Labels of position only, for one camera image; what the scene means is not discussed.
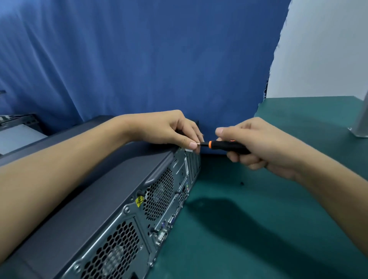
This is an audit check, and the person's right hand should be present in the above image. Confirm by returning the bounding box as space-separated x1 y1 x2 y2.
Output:
215 117 309 181

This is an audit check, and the person's left hand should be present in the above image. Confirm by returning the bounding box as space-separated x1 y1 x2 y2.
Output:
127 109 205 152

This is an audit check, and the black orange handle screwdriver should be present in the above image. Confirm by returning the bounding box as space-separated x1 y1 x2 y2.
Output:
198 139 251 156

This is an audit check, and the grey desktop computer case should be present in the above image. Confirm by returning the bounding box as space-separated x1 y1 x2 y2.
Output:
0 115 202 279

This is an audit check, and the person's right forearm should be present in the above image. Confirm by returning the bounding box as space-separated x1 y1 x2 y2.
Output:
294 143 368 259

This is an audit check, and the person's left forearm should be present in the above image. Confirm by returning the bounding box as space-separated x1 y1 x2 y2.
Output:
0 116 135 263

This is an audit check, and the green table mat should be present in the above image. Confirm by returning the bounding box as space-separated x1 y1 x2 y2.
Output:
149 96 368 279

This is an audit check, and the blue cloth backdrop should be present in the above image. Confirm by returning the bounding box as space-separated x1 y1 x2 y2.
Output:
0 0 292 157

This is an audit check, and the grey metal post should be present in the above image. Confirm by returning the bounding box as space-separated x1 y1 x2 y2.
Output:
347 90 368 138

